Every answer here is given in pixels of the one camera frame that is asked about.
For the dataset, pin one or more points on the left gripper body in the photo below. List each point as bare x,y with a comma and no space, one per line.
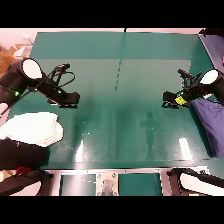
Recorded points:
66,98

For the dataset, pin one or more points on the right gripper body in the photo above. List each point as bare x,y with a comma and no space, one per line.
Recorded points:
171,99

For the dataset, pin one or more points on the blue garment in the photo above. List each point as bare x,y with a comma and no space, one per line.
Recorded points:
213,123

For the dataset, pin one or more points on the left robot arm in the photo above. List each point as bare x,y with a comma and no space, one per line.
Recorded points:
15,81

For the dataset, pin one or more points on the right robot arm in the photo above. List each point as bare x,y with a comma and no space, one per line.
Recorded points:
216,87

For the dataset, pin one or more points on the white garment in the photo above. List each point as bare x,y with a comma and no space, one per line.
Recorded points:
31,128

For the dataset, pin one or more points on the grey side table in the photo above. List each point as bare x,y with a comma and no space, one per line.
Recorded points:
215,46

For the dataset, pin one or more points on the black garment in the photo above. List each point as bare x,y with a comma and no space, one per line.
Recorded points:
20,155

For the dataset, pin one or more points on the black stand pole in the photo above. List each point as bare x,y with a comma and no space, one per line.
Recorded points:
125,30

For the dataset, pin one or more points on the red garment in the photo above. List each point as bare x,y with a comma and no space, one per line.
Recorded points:
22,171

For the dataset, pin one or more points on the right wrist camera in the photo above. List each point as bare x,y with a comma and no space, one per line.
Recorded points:
185,77

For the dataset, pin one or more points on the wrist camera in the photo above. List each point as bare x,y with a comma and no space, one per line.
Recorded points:
185,77
61,68

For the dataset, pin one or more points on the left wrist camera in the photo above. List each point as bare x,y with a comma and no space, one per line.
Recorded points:
61,68

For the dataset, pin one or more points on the silver frame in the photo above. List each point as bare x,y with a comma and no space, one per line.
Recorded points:
106,186

